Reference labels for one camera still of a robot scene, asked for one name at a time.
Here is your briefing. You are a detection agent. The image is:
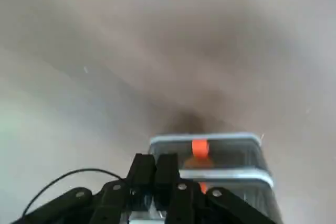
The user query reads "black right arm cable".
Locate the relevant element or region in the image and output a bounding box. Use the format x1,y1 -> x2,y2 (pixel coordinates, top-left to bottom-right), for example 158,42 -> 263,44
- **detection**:
22,168 -> 124,217

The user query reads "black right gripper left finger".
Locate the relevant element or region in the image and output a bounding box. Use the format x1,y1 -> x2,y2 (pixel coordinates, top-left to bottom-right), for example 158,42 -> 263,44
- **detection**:
10,153 -> 158,224

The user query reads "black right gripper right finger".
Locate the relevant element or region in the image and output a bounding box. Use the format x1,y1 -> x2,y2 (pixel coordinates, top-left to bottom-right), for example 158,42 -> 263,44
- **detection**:
154,152 -> 276,224

